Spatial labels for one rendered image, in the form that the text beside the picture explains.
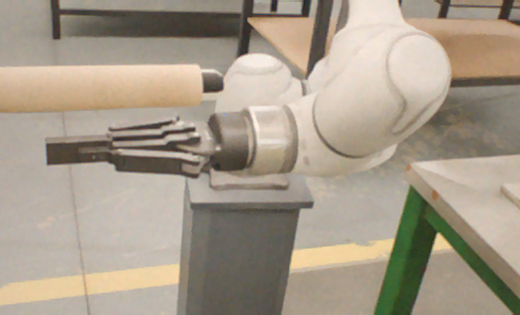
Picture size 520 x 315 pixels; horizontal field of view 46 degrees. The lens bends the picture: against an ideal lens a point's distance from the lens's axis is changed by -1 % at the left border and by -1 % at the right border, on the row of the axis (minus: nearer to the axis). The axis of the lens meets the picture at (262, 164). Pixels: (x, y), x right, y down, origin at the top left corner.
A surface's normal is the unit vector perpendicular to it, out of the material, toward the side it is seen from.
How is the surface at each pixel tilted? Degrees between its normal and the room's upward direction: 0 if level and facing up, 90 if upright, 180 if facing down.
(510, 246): 0
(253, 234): 90
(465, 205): 0
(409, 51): 56
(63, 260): 0
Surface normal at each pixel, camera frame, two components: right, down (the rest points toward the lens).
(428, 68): 0.30, -0.11
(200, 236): -0.55, 0.36
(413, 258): 0.32, 0.51
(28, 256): 0.12, -0.86
